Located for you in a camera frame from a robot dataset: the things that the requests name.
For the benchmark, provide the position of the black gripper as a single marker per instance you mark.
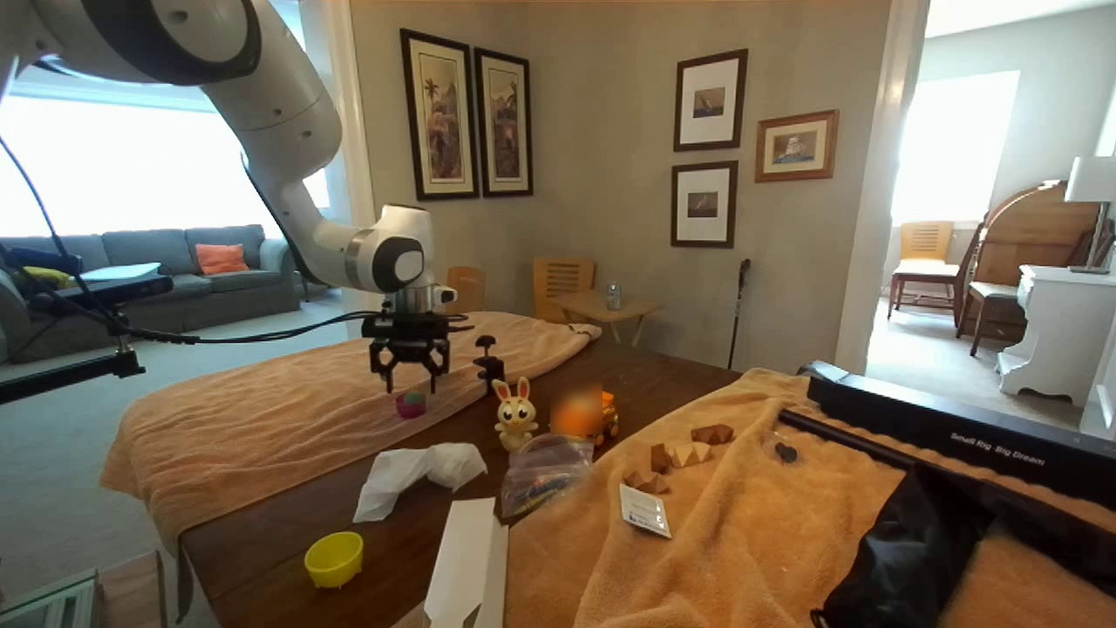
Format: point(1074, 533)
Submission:
point(410, 349)

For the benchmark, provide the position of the green spiky ball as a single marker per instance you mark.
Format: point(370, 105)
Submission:
point(413, 400)

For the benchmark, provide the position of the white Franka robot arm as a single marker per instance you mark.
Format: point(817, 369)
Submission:
point(281, 105)

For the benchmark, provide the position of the yellow bowl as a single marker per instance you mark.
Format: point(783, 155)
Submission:
point(334, 560)

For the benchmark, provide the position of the yellow object on sofa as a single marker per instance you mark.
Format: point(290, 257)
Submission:
point(42, 277)

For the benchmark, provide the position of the black table clamp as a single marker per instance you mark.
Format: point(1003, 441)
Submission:
point(490, 366)

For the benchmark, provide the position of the crumpled white tissue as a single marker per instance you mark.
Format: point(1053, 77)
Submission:
point(403, 475)

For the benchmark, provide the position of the cream bunny toy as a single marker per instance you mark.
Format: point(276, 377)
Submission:
point(513, 418)

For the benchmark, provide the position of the plain orange towel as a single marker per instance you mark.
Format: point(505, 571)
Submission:
point(281, 421)

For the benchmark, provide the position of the clear plastic bag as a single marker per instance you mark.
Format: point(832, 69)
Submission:
point(541, 475)

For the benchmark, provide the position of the orange plush cat toy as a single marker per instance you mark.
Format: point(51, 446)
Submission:
point(585, 421)

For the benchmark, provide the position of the wooden folding table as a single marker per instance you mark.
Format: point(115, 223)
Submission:
point(604, 316)

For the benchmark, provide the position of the grey sofa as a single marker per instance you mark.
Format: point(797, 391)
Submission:
point(210, 299)

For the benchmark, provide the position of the long white cardboard box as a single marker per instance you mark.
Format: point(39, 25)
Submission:
point(467, 571)

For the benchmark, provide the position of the orange cushion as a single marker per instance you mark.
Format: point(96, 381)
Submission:
point(222, 261)

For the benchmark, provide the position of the small wooden block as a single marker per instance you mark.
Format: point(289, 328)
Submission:
point(661, 460)
point(695, 456)
point(714, 434)
point(647, 478)

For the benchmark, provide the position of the white paper label card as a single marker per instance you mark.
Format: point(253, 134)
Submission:
point(647, 510)

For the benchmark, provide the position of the black walking stick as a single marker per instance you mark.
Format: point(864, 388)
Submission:
point(741, 316)

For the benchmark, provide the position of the wooden stand platform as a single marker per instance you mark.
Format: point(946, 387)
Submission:
point(129, 594)

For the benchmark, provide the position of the orange towel under clutter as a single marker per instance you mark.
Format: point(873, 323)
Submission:
point(743, 537)

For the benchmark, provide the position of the dark brown small block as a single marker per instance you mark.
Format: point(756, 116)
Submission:
point(786, 450)

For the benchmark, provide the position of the wooden armchair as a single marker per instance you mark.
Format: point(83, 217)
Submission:
point(924, 263)

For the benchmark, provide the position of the black fabric bag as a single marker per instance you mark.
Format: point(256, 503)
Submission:
point(907, 560)

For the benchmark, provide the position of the long black case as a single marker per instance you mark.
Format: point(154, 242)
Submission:
point(966, 432)

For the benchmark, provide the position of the wooden rocking chair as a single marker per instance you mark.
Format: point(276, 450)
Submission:
point(1032, 240)

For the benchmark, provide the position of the white desk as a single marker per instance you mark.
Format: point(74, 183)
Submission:
point(1053, 337)

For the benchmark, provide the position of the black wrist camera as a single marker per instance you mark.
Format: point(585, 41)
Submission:
point(408, 326)

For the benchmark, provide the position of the tall black picture frame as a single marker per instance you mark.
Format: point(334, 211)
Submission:
point(505, 123)
point(439, 116)

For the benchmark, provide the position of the black stereo camera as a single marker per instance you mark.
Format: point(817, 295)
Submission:
point(98, 292)

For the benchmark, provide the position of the small black picture frame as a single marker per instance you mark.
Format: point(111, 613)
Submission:
point(704, 204)
point(709, 99)

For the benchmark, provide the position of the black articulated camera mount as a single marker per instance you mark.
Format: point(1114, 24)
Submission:
point(73, 371)

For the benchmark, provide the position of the brown wooden picture frame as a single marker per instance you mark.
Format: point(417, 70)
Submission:
point(797, 146)

